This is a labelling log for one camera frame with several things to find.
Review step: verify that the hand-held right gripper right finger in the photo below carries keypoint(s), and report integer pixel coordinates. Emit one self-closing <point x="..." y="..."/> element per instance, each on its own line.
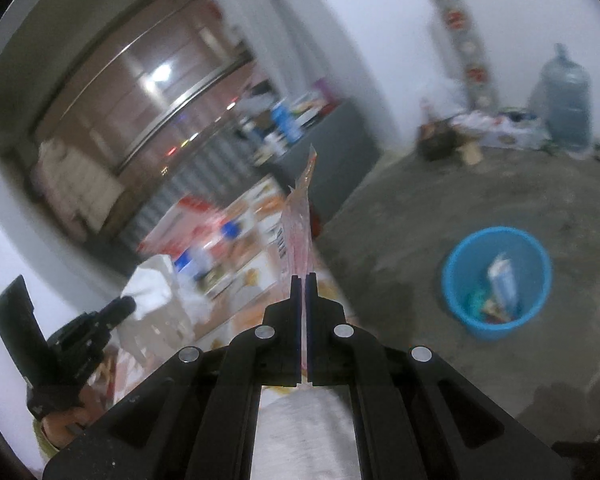
<point x="313" y="320"/>

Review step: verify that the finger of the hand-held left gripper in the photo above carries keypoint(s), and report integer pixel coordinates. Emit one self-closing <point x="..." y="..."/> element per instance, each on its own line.
<point x="120" y="310"/>

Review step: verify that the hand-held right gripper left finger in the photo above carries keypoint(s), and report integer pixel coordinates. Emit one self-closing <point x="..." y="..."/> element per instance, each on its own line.
<point x="296" y="320"/>

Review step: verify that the white translucent plastic bag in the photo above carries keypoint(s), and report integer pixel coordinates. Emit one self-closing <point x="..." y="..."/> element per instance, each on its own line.
<point x="150" y="290"/>

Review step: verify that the clear red wrapper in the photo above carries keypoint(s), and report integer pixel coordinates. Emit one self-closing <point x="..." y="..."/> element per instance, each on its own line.
<point x="297" y="240"/>

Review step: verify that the plastic bottle blue label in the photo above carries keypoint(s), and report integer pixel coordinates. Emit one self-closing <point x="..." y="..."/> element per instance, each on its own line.
<point x="187" y="262"/>

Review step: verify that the red white plastic bag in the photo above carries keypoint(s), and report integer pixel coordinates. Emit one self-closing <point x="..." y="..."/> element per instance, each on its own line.
<point x="180" y="225"/>

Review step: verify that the small bottle blue cap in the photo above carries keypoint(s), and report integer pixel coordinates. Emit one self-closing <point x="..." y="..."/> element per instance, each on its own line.
<point x="230" y="230"/>

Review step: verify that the blue plastic basin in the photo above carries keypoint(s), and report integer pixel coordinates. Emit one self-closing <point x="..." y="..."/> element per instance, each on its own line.
<point x="460" y="270"/>

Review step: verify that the teal cloth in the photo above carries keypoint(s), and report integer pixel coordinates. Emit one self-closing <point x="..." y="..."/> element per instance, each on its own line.
<point x="476" y="300"/>

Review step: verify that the blue white box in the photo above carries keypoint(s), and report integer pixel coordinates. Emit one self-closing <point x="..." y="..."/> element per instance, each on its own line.
<point x="505" y="280"/>

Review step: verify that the person's left hand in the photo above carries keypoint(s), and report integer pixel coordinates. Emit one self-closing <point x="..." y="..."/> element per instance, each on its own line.
<point x="60" y="425"/>

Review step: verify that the leaf patterned tablecloth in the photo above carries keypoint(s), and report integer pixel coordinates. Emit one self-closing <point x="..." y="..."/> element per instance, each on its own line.
<point x="250" y="280"/>

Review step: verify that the beige puffer jacket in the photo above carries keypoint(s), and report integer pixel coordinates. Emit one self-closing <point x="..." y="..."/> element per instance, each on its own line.
<point x="75" y="185"/>

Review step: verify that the grey counter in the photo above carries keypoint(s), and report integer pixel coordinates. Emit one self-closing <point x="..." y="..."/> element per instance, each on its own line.
<point x="330" y="170"/>

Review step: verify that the metal railing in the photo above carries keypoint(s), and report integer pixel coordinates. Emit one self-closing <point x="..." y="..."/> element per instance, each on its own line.
<point x="190" y="175"/>

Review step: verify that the blue pump bottle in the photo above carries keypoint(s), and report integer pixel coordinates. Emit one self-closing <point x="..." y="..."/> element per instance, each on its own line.
<point x="286" y="122"/>

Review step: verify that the dark brown box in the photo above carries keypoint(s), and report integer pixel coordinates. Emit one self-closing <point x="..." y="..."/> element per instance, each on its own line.
<point x="437" y="142"/>

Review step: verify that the purple cup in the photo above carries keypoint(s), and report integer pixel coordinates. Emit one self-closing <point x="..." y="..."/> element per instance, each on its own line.
<point x="324" y="92"/>

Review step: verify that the white printed sheet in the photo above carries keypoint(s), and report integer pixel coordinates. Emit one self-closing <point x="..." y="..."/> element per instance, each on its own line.
<point x="505" y="132"/>

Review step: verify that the light grey curtain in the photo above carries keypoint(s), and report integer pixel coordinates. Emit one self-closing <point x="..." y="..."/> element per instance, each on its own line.
<point x="280" y="25"/>

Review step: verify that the large water jug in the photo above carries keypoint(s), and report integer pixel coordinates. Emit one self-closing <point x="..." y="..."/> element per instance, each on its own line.
<point x="565" y="100"/>

